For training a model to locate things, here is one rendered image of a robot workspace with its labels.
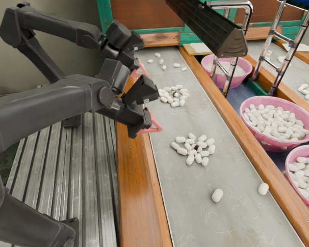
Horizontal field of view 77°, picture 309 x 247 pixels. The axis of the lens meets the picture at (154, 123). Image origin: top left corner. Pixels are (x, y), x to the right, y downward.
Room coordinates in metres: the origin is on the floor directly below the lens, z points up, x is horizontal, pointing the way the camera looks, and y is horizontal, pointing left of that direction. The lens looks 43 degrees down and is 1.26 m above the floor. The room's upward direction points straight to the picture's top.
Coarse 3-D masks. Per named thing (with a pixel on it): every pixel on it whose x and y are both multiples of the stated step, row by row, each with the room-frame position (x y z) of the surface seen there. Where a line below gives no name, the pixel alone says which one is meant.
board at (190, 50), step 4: (184, 44) 1.25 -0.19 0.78; (188, 44) 1.25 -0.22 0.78; (184, 48) 1.20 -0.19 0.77; (188, 48) 1.19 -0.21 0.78; (192, 48) 1.19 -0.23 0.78; (188, 52) 1.12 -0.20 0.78; (192, 52) 1.12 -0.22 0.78; (204, 52) 1.12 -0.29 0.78; (208, 52) 1.13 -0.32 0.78; (212, 52) 1.13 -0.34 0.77
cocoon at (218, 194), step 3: (216, 189) 0.27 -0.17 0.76; (219, 189) 0.27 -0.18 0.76; (216, 192) 0.26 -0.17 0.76; (219, 192) 0.26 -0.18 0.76; (222, 192) 0.26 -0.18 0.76; (213, 195) 0.25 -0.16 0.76; (216, 195) 0.25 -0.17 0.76; (219, 195) 0.25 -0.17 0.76; (222, 195) 0.25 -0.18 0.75; (213, 198) 0.24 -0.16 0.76; (216, 198) 0.24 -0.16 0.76; (219, 198) 0.24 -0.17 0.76; (216, 201) 0.24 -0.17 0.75
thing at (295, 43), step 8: (280, 8) 0.91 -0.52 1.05; (280, 16) 0.91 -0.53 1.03; (272, 24) 0.92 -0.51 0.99; (304, 24) 0.76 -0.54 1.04; (272, 32) 0.90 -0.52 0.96; (304, 32) 0.75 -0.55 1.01; (288, 40) 0.80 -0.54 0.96; (296, 40) 0.76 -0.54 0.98; (264, 48) 0.91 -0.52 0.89; (296, 48) 0.75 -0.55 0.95; (264, 56) 0.91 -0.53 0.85; (288, 56) 0.76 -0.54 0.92; (272, 64) 0.83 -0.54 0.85; (288, 64) 0.75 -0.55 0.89; (256, 72) 0.91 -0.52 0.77; (280, 72) 0.76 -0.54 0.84; (248, 80) 0.93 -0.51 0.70; (280, 80) 0.75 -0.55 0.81; (256, 88) 0.86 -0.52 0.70; (272, 88) 0.76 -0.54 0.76; (272, 96) 0.75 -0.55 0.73
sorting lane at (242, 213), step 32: (160, 64) 1.05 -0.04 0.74; (192, 96) 0.73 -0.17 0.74; (192, 128) 0.52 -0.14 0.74; (224, 128) 0.52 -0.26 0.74; (160, 160) 0.38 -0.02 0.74; (224, 160) 0.38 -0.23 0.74; (192, 192) 0.27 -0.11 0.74; (224, 192) 0.27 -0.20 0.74; (256, 192) 0.27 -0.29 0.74; (192, 224) 0.18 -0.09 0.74; (224, 224) 0.18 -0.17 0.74; (256, 224) 0.18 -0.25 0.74; (288, 224) 0.18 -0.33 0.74
